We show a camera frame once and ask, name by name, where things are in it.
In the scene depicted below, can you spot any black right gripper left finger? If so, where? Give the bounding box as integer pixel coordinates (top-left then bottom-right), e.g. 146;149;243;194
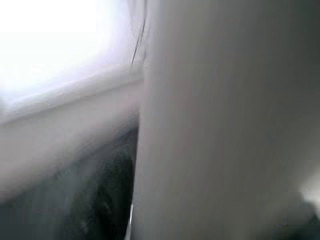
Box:
82;134;138;240

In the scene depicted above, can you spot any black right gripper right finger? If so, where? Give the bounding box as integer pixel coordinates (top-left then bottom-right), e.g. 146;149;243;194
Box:
272;202;320;240

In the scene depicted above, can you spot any white plastic table leg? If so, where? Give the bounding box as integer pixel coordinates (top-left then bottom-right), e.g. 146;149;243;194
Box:
132;0;320;240

